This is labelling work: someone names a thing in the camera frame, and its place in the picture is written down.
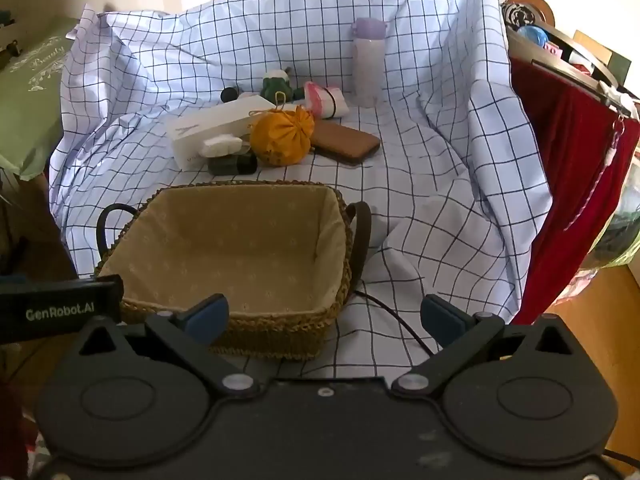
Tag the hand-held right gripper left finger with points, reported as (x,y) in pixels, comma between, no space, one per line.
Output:
(207,317)

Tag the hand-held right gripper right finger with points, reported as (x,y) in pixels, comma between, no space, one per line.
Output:
(442,322)

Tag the woven basket with beige lining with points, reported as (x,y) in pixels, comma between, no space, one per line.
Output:
(225,250)

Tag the white plush toy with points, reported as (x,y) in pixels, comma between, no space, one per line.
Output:
(217,146)

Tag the green frog plush toy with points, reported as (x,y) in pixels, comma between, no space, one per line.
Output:
(276,85)

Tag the pink-edged white towel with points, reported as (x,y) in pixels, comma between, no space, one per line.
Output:
(325,100)

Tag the white checked cloth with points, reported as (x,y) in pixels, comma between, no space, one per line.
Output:
(425,160)

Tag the white cardboard box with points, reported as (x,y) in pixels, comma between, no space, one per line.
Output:
(215,120)

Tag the brown textured case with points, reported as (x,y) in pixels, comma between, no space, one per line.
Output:
(345,141)

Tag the red cloth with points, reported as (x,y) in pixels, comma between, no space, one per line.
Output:
(570,160)

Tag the dark round-headed peg toy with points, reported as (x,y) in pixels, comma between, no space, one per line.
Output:
(229,94)

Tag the white bottle with purple lid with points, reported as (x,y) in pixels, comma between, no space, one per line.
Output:
(369,60)

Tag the wooden shelf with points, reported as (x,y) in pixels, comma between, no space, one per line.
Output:
(575,67)

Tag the blue round container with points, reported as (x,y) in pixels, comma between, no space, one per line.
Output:
(532,35)

